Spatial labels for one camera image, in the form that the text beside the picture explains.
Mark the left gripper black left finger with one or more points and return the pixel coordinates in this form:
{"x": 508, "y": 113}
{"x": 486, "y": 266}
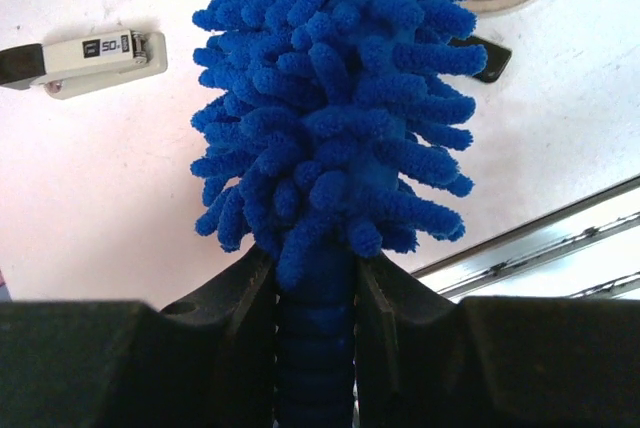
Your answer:
{"x": 205, "y": 360}

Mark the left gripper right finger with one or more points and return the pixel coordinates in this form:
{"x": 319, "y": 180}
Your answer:
{"x": 424, "y": 361}

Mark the blue microfibre duster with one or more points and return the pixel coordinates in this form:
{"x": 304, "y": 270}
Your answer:
{"x": 329, "y": 111}

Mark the black plastic clip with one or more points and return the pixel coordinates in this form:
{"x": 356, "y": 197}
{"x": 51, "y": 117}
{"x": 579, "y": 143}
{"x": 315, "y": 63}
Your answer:
{"x": 498, "y": 57}

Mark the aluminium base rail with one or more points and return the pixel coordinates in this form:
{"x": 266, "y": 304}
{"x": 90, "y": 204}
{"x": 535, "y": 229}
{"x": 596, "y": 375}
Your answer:
{"x": 588, "y": 249}

